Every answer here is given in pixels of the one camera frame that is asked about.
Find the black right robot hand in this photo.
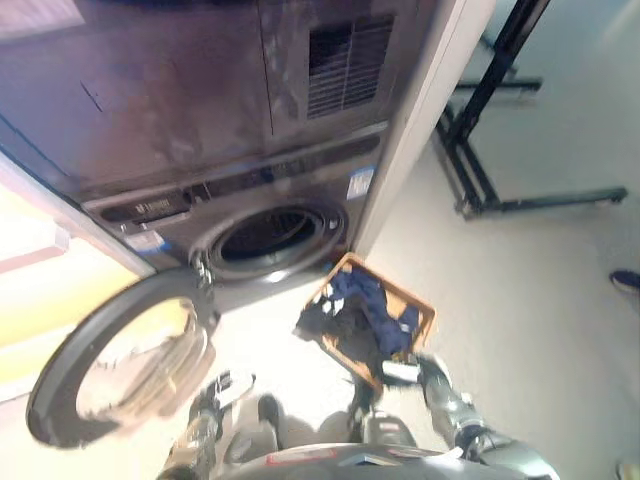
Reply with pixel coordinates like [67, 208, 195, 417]
[349, 352, 429, 401]

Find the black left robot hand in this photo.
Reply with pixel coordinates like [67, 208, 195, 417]
[207, 368, 257, 407]

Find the orange wooden laundry basket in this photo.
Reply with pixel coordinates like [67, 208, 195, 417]
[301, 252, 437, 392]

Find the round washing machine door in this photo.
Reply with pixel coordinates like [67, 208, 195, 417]
[26, 263, 222, 450]

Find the gray front-load washing machine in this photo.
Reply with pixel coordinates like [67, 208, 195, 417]
[81, 119, 382, 315]

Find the grey front-load washing machine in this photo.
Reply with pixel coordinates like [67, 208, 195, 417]
[0, 0, 427, 202]

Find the silver left robot leg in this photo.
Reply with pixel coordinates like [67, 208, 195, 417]
[222, 393, 282, 467]

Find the silver robot leg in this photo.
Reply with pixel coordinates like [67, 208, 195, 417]
[222, 393, 282, 467]
[319, 394, 419, 449]

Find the silver right robot leg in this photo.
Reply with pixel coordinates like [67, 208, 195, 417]
[319, 394, 419, 449]

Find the black garment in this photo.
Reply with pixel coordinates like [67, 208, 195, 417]
[293, 297, 387, 362]

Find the navy blue garment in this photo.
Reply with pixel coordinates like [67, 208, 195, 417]
[323, 271, 422, 362]

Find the gray robot torso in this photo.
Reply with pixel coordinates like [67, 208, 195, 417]
[164, 438, 561, 480]

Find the blue energy label sticker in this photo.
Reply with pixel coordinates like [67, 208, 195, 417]
[348, 169, 375, 200]

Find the dark blue shoe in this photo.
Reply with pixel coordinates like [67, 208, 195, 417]
[609, 269, 640, 304]

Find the white cabinet side panel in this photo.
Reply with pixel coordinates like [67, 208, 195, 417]
[351, 0, 497, 257]

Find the black metal rack frame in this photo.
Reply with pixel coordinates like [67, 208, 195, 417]
[433, 0, 629, 222]

